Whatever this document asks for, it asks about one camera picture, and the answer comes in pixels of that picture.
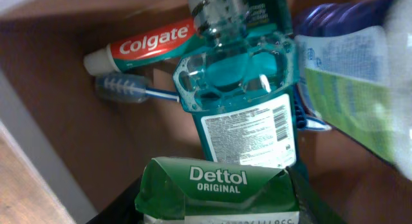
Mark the teal toothpaste tube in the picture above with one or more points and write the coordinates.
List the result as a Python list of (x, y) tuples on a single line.
[(167, 42)]

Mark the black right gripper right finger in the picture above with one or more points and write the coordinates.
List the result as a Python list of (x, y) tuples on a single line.
[(313, 210)]

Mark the green white soap packet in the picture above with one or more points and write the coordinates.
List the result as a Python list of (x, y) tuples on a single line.
[(182, 190)]

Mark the clear foam soap dispenser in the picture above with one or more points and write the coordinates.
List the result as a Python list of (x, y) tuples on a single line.
[(355, 73)]

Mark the blue white toothbrush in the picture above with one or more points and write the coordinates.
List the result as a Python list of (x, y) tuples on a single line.
[(121, 87)]

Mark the teal mouthwash bottle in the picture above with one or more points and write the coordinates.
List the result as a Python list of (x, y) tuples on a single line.
[(239, 86)]

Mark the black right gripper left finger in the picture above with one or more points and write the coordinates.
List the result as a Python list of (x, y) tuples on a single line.
[(122, 210)]

